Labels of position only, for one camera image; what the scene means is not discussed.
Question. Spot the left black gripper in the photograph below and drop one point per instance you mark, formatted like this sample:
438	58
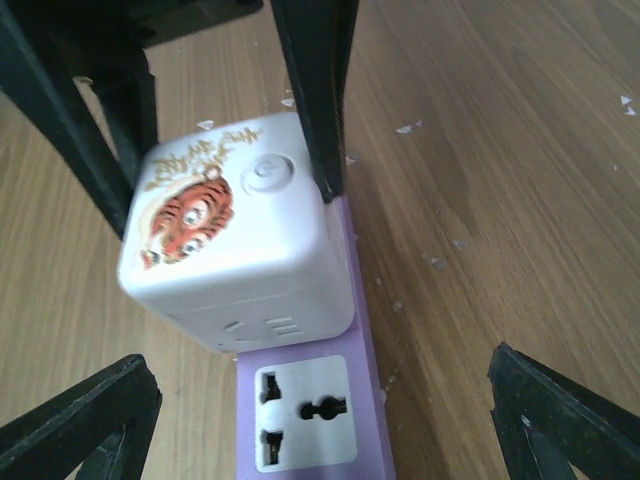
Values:
77	70

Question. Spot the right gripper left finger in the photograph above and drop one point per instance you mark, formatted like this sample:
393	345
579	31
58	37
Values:
100	428

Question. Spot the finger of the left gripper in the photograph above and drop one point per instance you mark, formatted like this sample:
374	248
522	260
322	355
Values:
316	39

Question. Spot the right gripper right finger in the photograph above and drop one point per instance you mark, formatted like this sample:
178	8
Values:
548	426

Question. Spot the purple power strip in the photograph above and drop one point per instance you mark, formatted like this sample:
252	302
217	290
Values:
315	410

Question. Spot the white cartoon cube adapter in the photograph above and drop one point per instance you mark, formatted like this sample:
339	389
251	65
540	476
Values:
229	239

